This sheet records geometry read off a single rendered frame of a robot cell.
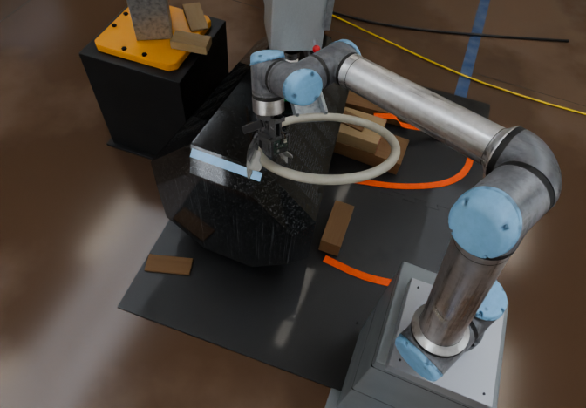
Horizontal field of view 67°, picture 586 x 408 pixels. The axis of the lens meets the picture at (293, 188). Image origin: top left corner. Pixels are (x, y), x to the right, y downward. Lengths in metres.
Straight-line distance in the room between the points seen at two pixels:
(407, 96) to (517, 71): 3.31
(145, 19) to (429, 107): 1.87
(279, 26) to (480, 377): 1.42
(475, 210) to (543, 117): 3.21
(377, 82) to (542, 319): 2.11
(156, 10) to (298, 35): 0.94
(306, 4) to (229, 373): 1.73
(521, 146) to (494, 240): 0.20
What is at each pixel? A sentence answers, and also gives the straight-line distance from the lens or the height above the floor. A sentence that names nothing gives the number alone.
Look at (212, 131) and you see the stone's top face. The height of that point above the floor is 0.87.
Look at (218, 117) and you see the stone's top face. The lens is 2.05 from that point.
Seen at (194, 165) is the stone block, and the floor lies 0.81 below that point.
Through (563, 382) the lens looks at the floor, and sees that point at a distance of 2.85.
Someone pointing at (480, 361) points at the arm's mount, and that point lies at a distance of 1.61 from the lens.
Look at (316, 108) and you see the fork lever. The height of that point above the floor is 1.12.
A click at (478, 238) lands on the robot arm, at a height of 1.68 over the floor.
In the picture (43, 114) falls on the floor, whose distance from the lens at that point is 3.58.
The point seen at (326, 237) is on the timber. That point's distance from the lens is 2.54.
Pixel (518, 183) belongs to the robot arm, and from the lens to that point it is 0.84.
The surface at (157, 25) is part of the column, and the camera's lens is 2.61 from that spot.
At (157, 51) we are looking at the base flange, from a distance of 2.58.
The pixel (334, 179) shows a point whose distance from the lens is 1.27.
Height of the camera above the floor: 2.33
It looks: 54 degrees down
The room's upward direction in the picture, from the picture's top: 7 degrees clockwise
